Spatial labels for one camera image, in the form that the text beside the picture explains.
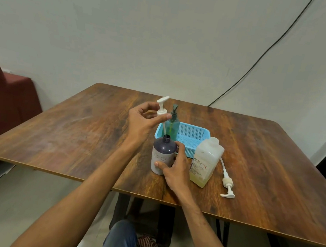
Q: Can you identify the person's right hand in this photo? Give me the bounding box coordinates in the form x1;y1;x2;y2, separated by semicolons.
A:
150;138;201;204

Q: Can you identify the person's left hand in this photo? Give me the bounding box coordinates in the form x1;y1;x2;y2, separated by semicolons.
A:
124;99;174;154

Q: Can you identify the small navy white floral bottle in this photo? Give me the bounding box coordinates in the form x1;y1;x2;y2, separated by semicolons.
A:
149;133;179;177

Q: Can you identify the small white pump cap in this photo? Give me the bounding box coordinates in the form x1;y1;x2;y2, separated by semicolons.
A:
153;95;172;137

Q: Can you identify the small green plastic bottle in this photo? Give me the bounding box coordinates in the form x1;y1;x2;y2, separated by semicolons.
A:
163;118;181;142

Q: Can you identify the large translucent bottle yellow liquid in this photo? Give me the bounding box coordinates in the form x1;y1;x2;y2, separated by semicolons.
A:
187;134;227;190

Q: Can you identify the green pump cap yellow tube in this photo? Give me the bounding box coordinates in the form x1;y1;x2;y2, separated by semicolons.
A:
169;103;180;123

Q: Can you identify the blue plastic basket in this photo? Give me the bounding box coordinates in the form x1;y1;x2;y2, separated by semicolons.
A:
152;119;212;160

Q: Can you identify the large white pump cap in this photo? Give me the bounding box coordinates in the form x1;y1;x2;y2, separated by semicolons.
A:
215;157;240;200

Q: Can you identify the person's left forearm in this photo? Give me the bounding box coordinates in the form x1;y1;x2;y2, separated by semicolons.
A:
9;129;147;247

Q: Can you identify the person's right forearm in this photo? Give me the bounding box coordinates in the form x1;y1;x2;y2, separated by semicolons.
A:
174;193;250;247

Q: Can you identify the person's left leg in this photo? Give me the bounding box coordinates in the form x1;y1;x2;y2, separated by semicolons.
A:
99;218;140;247

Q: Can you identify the black metal table leg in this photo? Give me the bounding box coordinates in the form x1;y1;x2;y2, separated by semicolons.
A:
213;219;231;247
109;192;131;233

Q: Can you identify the dark red sofa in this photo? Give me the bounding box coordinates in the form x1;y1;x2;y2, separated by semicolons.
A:
0;64;48;185

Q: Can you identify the black table support post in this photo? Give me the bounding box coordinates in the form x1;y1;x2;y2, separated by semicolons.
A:
154;204;177;247

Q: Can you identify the black wall cable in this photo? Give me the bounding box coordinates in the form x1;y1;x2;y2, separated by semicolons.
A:
207;0;315;118

